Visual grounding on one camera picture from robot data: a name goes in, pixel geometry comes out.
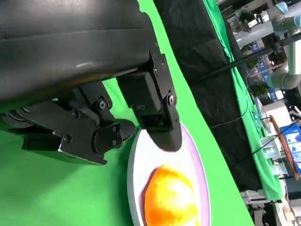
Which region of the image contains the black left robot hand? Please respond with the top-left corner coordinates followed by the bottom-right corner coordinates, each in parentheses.
top-left (0, 0), bottom-right (183, 167)

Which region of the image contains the green table cloth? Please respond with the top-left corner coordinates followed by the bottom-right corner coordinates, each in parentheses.
top-left (0, 0), bottom-right (257, 226)

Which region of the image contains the lilac plate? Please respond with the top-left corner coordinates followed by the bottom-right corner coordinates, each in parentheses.
top-left (127, 122), bottom-right (212, 226)

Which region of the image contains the black backdrop cloth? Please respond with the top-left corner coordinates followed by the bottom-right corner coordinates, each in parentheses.
top-left (153, 0), bottom-right (263, 192)

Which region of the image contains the black pole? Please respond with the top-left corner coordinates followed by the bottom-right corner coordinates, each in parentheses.
top-left (187, 41), bottom-right (301, 82)

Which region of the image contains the green hanging cloth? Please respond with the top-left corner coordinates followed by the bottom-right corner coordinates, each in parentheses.
top-left (203, 0), bottom-right (283, 203)

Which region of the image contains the curved wooden strip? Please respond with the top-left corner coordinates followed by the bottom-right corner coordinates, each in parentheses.
top-left (269, 114), bottom-right (301, 181)

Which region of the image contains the blue box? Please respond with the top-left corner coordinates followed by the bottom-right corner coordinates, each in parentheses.
top-left (279, 124), bottom-right (301, 166)

